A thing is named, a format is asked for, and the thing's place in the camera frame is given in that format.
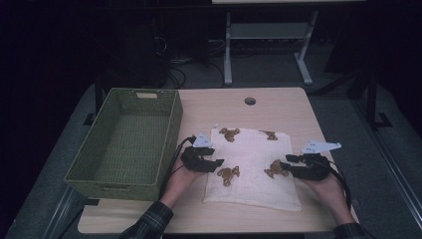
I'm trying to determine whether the right hand-held gripper cable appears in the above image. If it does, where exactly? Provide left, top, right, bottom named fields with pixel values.
left=327, top=160, right=353, bottom=212

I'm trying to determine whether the hand-held gripper cable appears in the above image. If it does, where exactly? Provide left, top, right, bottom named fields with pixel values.
left=157, top=134, right=198, bottom=201
left=327, top=160, right=353, bottom=212

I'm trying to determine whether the white metal stand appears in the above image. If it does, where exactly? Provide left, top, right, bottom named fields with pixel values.
left=223, top=9, right=320, bottom=87

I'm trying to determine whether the metal floor rail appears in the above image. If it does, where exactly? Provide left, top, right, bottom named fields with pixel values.
left=352, top=98, right=422, bottom=222
left=41, top=184, right=88, bottom=239

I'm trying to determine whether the white cloth with brown print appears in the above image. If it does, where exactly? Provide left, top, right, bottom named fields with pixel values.
left=202, top=123, right=304, bottom=213

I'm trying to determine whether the bundle of floor cables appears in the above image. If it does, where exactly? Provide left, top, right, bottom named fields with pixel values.
left=153, top=34, right=227, bottom=90

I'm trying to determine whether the person's right hand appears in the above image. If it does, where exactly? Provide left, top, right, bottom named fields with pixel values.
left=300, top=168, right=356, bottom=227

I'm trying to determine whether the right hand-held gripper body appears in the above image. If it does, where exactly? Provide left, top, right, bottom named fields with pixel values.
left=298, top=139, right=342, bottom=182

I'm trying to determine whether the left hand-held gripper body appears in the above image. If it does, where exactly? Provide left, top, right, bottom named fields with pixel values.
left=180, top=131, right=215, bottom=173

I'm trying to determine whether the black metal stand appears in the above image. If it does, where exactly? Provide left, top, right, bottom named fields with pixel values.
left=346, top=64, right=393, bottom=131
left=82, top=71, right=105, bottom=127

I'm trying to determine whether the left hand-held gripper cable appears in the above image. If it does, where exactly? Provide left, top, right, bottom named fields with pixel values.
left=157, top=134, right=198, bottom=201

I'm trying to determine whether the green woven basket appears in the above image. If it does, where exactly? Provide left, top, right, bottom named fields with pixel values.
left=63, top=87, right=184, bottom=202

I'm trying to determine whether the person's left hand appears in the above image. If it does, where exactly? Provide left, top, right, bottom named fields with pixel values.
left=160, top=157, right=206, bottom=210

